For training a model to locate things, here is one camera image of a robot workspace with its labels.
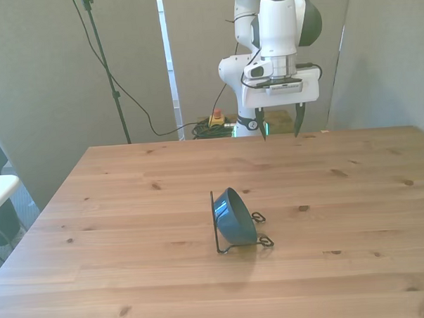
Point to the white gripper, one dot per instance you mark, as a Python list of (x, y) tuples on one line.
[(283, 97)]

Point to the dark blue bowl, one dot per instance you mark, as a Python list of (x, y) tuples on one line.
[(235, 218)]

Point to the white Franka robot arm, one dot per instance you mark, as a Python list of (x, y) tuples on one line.
[(276, 22)]

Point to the yellow emergency stop button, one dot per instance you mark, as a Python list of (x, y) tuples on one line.
[(216, 118)]

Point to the small white side table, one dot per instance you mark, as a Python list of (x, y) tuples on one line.
[(0, 189)]

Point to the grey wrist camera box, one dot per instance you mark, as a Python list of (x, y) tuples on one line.
[(286, 86)]

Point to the white vertical frame strip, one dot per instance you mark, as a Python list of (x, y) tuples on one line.
[(169, 62)]

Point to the black camera tripod stand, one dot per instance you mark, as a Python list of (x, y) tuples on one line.
[(104, 61)]

